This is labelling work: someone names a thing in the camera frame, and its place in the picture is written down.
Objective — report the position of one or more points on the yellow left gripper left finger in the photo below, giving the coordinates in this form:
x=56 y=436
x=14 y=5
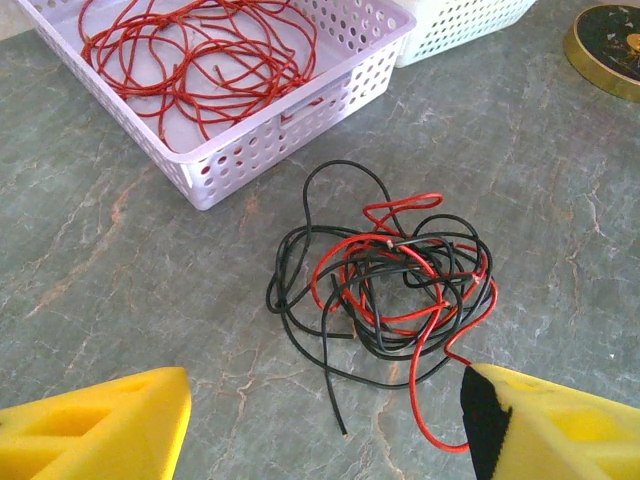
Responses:
x=100 y=430

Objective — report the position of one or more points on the white perforated plastic basket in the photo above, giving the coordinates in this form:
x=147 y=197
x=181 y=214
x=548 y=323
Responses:
x=450 y=35

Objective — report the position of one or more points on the lavender perforated plastic basket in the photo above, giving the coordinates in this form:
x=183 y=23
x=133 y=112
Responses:
x=240 y=160

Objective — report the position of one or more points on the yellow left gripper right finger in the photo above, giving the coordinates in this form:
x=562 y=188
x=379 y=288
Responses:
x=560 y=435

